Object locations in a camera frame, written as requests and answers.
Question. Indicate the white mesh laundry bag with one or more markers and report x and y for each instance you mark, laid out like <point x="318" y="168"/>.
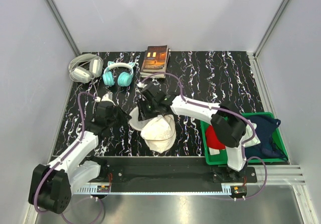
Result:
<point x="158" y="146"/>

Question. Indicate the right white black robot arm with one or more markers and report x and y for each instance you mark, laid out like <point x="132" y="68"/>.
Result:
<point x="229" y="127"/>

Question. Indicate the white garment in bin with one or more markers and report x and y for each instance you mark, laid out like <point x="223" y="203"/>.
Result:
<point x="248" y="134"/>

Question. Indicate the white bra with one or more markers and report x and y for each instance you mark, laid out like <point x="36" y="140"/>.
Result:
<point x="158" y="129"/>

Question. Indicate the red garment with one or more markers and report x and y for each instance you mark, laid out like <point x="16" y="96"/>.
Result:
<point x="212" y="140"/>

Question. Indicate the white grey headphones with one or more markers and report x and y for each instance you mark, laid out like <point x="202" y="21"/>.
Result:
<point x="85" y="68"/>

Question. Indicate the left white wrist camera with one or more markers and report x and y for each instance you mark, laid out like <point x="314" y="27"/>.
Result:
<point x="106" y="97"/>

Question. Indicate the dark cover book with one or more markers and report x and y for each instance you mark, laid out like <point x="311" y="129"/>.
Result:
<point x="155" y="59"/>

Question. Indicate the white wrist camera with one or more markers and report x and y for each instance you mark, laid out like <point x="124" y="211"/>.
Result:
<point x="141" y="85"/>
<point x="106" y="97"/>

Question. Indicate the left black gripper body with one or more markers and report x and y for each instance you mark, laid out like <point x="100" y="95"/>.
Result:
<point x="112" y="121"/>

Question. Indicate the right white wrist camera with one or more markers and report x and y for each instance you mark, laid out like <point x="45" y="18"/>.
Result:
<point x="141" y="85"/>

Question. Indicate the green plastic bin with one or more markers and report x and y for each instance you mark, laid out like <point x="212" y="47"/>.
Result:
<point x="221" y="158"/>

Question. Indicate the navy blue garment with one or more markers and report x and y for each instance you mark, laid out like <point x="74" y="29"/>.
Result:
<point x="267" y="149"/>

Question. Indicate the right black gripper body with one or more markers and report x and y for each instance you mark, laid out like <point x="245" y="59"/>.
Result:
<point x="148" y="109"/>

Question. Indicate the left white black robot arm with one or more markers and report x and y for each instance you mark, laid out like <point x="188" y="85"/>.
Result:
<point x="53" y="184"/>

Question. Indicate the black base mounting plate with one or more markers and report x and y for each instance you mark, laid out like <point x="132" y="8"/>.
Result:
<point x="172" y="175"/>

